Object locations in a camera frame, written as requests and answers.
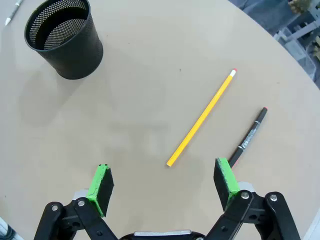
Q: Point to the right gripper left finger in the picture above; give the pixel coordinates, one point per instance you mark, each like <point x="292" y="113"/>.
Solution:
<point x="100" y="190"/>

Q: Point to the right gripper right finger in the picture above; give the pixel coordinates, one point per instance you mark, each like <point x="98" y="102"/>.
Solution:
<point x="227" y="185"/>

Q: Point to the blue pen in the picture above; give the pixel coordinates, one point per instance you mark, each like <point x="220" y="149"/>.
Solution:
<point x="250" y="136"/>

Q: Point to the yellow pencil with eraser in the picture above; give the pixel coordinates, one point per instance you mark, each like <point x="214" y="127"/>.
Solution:
<point x="203" y="115"/>

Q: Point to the black mesh pen holder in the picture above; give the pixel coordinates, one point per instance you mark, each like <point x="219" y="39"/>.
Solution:
<point x="75" y="60"/>

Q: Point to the silver ballpoint pen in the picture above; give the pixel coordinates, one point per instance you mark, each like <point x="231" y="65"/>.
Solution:
<point x="13" y="12"/>

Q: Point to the grey metal storage rack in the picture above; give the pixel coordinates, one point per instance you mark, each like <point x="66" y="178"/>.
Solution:
<point x="300" y="32"/>

